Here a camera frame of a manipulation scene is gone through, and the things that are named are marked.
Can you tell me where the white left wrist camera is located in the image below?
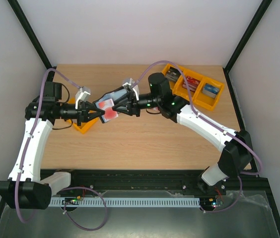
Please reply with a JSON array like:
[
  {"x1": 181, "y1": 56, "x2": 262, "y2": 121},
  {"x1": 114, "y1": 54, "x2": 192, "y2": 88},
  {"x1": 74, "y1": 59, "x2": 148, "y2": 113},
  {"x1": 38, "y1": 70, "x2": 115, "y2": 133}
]
[{"x1": 75, "y1": 86, "x2": 91, "y2": 109}]

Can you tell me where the white slotted cable duct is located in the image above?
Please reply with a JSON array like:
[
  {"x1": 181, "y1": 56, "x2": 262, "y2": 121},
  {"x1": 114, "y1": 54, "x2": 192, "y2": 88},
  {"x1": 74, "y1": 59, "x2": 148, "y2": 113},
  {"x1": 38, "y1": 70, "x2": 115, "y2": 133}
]
[{"x1": 49, "y1": 197, "x2": 200, "y2": 208}]

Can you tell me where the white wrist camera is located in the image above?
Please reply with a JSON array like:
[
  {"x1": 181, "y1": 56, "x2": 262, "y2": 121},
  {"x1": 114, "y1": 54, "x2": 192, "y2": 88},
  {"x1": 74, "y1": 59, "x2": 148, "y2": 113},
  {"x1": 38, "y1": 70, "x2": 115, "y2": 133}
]
[
  {"x1": 122, "y1": 78, "x2": 140, "y2": 101},
  {"x1": 75, "y1": 86, "x2": 91, "y2": 109}
]

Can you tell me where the yellow three-compartment tray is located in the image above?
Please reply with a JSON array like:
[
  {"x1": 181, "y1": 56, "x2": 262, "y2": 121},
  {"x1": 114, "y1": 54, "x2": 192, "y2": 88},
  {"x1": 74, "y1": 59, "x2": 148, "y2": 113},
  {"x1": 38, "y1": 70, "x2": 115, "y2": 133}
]
[{"x1": 162, "y1": 63, "x2": 224, "y2": 111}]

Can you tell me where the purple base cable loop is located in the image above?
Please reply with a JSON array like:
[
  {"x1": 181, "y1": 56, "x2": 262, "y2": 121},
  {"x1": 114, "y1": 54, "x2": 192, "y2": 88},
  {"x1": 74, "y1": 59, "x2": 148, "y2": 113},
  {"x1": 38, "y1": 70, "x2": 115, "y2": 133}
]
[{"x1": 62, "y1": 187, "x2": 108, "y2": 232}]

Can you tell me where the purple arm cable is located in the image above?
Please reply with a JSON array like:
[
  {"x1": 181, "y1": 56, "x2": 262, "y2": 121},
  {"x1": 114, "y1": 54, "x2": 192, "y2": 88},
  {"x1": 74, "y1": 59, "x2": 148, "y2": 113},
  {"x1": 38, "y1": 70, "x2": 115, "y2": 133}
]
[
  {"x1": 14, "y1": 68, "x2": 81, "y2": 224},
  {"x1": 134, "y1": 60, "x2": 264, "y2": 176}
]

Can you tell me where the red card stack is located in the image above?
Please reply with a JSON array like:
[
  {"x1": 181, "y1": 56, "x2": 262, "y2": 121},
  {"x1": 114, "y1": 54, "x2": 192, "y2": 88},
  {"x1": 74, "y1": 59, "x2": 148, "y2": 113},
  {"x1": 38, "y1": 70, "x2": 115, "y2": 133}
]
[{"x1": 186, "y1": 76, "x2": 201, "y2": 92}]

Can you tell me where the blue card stack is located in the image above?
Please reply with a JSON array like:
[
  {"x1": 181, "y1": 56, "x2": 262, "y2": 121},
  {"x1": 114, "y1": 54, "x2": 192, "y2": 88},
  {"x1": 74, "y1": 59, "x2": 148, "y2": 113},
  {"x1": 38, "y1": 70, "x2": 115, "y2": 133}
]
[{"x1": 202, "y1": 83, "x2": 220, "y2": 99}]

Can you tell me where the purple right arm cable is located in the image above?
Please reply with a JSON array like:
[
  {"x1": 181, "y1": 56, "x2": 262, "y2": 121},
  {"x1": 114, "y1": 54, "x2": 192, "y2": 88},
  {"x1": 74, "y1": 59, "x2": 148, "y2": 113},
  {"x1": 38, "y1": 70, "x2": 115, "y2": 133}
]
[{"x1": 134, "y1": 60, "x2": 264, "y2": 176}]

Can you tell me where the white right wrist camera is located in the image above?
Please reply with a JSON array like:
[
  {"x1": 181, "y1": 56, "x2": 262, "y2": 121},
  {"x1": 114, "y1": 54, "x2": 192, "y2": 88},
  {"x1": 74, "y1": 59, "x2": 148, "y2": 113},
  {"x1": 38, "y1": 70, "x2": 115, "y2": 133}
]
[{"x1": 122, "y1": 78, "x2": 140, "y2": 101}]

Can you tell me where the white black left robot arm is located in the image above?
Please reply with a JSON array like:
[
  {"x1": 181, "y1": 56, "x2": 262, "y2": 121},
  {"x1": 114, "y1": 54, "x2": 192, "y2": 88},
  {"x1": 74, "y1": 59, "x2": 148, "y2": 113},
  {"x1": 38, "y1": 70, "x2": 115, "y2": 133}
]
[{"x1": 0, "y1": 82, "x2": 104, "y2": 210}]

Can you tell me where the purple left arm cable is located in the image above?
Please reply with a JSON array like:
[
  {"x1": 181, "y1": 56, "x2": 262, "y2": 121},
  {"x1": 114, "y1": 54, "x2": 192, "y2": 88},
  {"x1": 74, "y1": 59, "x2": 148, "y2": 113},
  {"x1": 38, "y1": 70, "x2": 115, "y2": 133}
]
[{"x1": 14, "y1": 68, "x2": 81, "y2": 224}]

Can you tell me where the small yellow plastic bin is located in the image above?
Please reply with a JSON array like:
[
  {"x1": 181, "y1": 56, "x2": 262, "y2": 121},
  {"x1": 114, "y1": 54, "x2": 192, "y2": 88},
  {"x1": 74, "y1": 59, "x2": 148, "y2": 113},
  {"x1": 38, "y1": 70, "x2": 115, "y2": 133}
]
[{"x1": 68, "y1": 98, "x2": 98, "y2": 135}]

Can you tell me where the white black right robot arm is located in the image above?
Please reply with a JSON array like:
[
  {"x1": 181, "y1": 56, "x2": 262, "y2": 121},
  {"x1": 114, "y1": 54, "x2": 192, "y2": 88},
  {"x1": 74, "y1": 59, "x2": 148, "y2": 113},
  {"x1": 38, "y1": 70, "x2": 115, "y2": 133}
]
[{"x1": 113, "y1": 73, "x2": 251, "y2": 194}]

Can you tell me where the black card stack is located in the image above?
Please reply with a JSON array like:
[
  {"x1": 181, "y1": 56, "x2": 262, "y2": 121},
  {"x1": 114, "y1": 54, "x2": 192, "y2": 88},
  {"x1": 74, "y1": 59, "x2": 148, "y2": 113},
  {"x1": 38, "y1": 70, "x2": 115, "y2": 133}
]
[{"x1": 165, "y1": 67, "x2": 181, "y2": 83}]

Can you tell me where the black aluminium frame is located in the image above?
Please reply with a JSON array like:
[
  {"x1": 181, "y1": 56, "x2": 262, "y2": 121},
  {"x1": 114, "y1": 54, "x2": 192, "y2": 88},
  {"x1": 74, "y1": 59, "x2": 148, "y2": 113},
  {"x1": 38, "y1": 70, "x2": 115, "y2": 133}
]
[{"x1": 0, "y1": 0, "x2": 280, "y2": 235}]

